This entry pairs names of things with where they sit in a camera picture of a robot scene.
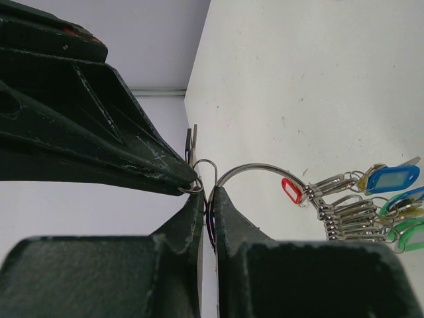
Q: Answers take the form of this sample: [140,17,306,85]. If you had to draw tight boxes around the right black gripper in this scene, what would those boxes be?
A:
[1,1,197,196]

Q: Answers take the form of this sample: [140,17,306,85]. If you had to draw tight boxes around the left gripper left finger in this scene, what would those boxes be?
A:
[1,193,203,317]

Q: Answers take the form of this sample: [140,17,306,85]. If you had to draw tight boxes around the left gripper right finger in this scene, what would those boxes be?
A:
[213,187,423,317]

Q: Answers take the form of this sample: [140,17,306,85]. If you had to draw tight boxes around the key with red tag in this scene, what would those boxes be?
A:
[281,178,305,207]

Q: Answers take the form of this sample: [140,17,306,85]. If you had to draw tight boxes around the key with black tag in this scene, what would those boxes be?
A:
[177,124,218,203]

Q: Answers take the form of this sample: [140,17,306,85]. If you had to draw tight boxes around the large keyring with coloured keys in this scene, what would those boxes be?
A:
[216,156,423,253]

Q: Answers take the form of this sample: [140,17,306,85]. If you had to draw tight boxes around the left aluminium frame post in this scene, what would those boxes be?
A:
[130,87,186,98]

